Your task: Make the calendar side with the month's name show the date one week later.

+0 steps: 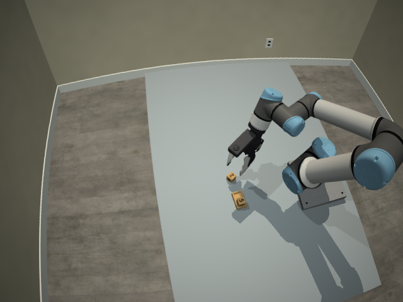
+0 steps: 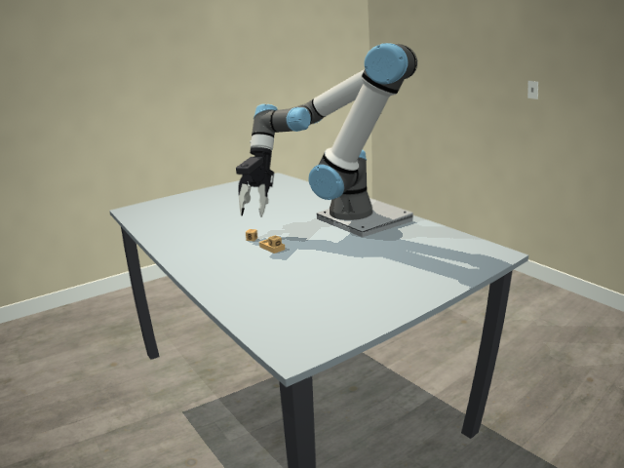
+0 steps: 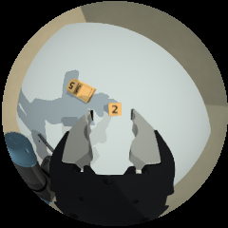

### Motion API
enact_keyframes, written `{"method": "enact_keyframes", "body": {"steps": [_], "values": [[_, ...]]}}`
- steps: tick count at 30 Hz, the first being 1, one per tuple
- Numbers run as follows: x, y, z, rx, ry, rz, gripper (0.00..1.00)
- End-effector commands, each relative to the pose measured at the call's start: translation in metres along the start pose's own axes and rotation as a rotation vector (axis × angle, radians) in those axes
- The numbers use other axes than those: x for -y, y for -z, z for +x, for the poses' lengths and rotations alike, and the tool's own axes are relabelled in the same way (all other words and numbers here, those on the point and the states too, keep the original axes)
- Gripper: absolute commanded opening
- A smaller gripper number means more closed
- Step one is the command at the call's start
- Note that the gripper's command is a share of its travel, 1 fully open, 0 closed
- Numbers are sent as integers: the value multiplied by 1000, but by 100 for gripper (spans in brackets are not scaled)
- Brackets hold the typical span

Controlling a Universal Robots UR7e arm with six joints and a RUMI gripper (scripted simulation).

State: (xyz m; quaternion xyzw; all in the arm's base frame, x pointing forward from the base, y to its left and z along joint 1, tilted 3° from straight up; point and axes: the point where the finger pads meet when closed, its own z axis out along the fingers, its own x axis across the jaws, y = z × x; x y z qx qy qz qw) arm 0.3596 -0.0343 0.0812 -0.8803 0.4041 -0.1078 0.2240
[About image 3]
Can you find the tan wooden number cube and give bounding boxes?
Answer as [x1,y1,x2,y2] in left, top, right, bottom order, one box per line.
[66,79,83,94]
[108,103,122,116]

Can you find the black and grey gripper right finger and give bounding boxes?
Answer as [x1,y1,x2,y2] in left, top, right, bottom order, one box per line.
[129,108,175,196]

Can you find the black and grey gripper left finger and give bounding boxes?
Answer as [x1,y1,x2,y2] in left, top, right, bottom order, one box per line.
[49,109,93,192]

